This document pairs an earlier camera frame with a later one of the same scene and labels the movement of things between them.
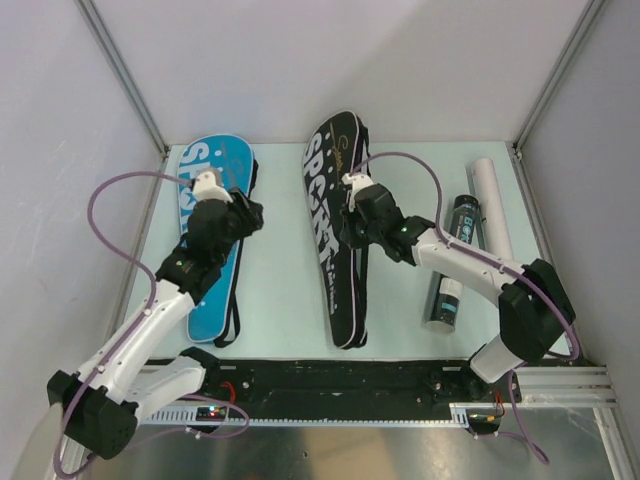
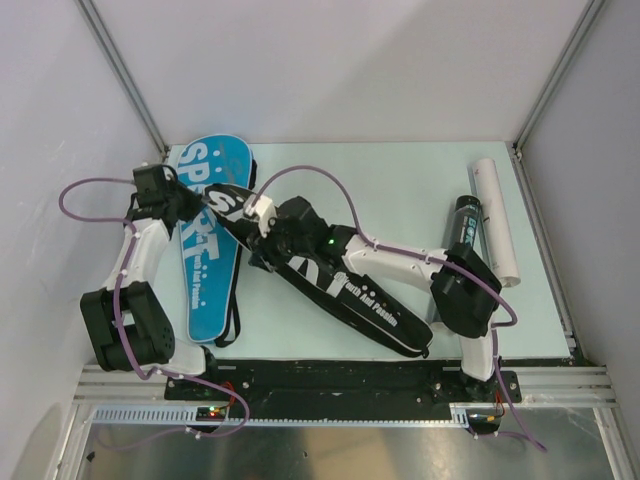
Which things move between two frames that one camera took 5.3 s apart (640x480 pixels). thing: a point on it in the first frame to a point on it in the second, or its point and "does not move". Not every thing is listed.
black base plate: (339, 384) does not move
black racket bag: (337, 146) to (358, 297)
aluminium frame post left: (110, 50) does not move
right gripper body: (358, 232) to (278, 246)
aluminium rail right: (544, 243) does not move
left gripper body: (242, 220) to (185, 201)
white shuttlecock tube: (495, 216) does not move
